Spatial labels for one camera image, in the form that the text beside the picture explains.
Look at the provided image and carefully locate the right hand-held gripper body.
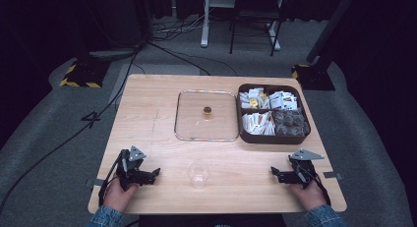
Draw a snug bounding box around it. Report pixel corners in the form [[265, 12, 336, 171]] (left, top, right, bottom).
[[287, 147, 326, 189]]

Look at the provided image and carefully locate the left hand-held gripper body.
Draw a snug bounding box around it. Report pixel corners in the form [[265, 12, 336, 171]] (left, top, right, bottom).
[[116, 145, 148, 193]]

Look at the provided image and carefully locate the person's right hand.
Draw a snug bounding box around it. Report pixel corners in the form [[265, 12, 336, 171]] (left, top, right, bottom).
[[287, 180, 329, 212]]

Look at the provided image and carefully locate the person's left hand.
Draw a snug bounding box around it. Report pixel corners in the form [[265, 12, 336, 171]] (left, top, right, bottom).
[[102, 177, 140, 213]]

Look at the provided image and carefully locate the grey tape strip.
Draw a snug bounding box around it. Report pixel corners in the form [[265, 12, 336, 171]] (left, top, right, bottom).
[[85, 178, 106, 189], [322, 170, 344, 181]]

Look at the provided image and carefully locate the brown divided box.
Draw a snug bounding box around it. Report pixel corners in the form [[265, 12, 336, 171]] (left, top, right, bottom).
[[236, 83, 312, 145]]

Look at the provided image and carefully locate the clear plastic cup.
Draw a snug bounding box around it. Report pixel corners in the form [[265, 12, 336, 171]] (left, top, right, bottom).
[[186, 160, 211, 191]]

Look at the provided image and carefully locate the pile of dark tea bags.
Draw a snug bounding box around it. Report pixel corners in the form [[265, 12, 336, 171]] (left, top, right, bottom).
[[272, 109, 311, 138]]

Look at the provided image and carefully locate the pile of white stick packets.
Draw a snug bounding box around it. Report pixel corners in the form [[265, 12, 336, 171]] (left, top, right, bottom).
[[241, 110, 276, 137]]

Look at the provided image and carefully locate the pile of white red packets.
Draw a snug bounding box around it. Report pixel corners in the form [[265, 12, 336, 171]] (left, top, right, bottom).
[[268, 90, 299, 111]]

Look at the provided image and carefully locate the glass lid with gold knob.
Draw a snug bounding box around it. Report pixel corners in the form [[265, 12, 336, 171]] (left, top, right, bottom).
[[173, 88, 241, 143]]

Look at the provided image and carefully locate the pile of white yellow packets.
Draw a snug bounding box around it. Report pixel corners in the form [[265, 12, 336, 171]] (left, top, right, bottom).
[[238, 86, 270, 110]]

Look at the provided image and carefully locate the black yellow striped stand base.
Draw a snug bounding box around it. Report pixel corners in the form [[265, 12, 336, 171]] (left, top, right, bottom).
[[59, 57, 111, 89], [291, 63, 336, 91]]

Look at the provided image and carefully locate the dark slanted stand pole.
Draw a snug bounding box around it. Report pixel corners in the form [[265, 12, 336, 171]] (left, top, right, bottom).
[[306, 0, 359, 65]]

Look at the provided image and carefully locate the black metal chair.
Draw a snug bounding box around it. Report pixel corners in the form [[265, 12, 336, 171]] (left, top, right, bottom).
[[228, 0, 287, 57]]

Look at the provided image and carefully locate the left hand-held gripper black cable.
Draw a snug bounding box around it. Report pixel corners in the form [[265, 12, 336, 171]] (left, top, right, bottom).
[[97, 150, 127, 207]]

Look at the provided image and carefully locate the long black floor cable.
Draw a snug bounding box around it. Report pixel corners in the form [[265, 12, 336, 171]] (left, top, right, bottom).
[[0, 44, 144, 215]]

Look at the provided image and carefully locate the thin black floor cable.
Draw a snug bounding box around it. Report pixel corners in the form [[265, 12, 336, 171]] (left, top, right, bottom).
[[147, 39, 239, 78]]

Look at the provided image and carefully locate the bundle of floor cables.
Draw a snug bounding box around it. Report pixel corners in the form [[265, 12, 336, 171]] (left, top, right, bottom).
[[151, 10, 212, 42]]

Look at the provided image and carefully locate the white desk frame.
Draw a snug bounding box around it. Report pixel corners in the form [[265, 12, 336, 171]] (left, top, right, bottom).
[[200, 0, 282, 52]]

